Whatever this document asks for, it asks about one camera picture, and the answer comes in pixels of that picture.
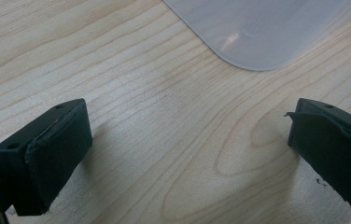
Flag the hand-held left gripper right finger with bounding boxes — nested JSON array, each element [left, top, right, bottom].
[[284, 97, 351, 216]]

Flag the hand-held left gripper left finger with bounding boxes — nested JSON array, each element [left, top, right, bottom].
[[0, 98, 93, 217]]

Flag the clear plastic storage box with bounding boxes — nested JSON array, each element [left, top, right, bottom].
[[163, 0, 351, 72]]

